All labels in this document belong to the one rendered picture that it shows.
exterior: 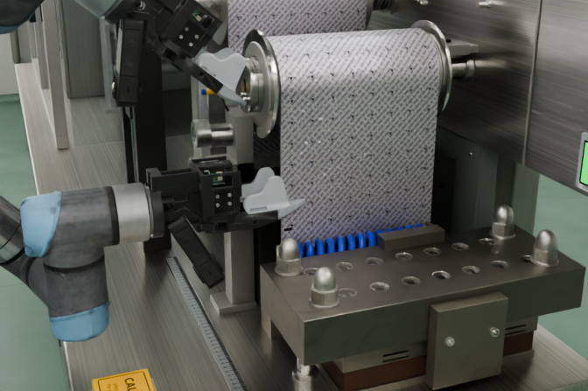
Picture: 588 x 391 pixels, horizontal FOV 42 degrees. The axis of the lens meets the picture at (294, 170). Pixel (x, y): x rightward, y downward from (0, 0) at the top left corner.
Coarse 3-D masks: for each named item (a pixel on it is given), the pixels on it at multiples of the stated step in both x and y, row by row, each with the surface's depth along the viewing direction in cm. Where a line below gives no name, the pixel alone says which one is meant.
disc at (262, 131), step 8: (248, 32) 105; (256, 32) 102; (248, 40) 105; (256, 40) 102; (264, 40) 99; (264, 48) 99; (272, 56) 98; (272, 64) 98; (272, 72) 98; (272, 80) 98; (272, 88) 98; (272, 96) 99; (272, 104) 99; (272, 112) 99; (272, 120) 100; (256, 128) 107; (264, 128) 103; (272, 128) 101; (264, 136) 104
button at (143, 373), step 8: (112, 376) 96; (120, 376) 96; (128, 376) 96; (136, 376) 96; (144, 376) 96; (96, 384) 94; (104, 384) 94; (112, 384) 94; (120, 384) 94; (128, 384) 94; (136, 384) 94; (144, 384) 94; (152, 384) 94
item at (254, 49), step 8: (432, 40) 109; (248, 48) 105; (256, 48) 102; (248, 56) 106; (256, 56) 102; (264, 56) 100; (440, 56) 108; (264, 64) 100; (440, 64) 108; (264, 72) 100; (440, 72) 108; (264, 80) 100; (440, 80) 108; (264, 88) 101; (440, 88) 109; (264, 96) 101; (264, 104) 102; (256, 112) 105; (264, 112) 102; (256, 120) 106; (264, 120) 102
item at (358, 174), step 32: (288, 128) 101; (320, 128) 103; (352, 128) 105; (384, 128) 106; (416, 128) 108; (288, 160) 103; (320, 160) 104; (352, 160) 106; (384, 160) 108; (416, 160) 110; (288, 192) 104; (320, 192) 106; (352, 192) 108; (384, 192) 110; (416, 192) 112; (288, 224) 106; (320, 224) 107; (352, 224) 109; (384, 224) 111
